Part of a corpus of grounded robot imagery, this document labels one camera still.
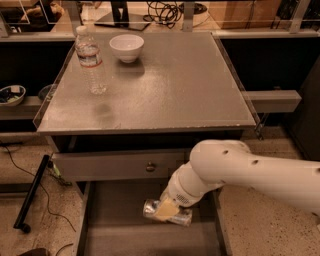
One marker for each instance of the dark bowl on shelf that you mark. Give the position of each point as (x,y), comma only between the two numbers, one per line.
(47,92)

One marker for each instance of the white ceramic bowl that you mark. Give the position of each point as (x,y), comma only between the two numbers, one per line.
(126,47)

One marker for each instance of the grey wooden drawer cabinet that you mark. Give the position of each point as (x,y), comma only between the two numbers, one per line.
(181,90)

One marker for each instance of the round brass drawer knob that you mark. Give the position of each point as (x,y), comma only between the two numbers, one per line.
(150,167)

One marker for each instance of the silver redbull can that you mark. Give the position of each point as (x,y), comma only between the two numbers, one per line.
(183,217)

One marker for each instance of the black monitor stand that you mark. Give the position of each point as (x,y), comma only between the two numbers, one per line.
(120,17)

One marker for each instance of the black bar on floor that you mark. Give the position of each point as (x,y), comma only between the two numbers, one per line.
(20,223)

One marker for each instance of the middle grey open drawer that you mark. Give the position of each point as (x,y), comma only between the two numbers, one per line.
(112,223)

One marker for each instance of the clear plastic water bottle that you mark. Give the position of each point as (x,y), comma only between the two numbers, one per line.
(90,60)

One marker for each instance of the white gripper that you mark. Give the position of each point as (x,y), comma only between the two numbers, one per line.
(175,195)

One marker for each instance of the grey bench beam right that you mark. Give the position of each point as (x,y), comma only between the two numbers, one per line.
(273,101)

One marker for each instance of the white bowl with clutter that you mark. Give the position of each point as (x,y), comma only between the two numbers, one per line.
(12,95)

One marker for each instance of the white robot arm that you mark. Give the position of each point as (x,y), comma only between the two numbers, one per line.
(215,163)

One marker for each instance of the cardboard box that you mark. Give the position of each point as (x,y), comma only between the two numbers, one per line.
(244,14)

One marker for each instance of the top grey drawer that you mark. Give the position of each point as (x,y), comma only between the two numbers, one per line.
(119,165)

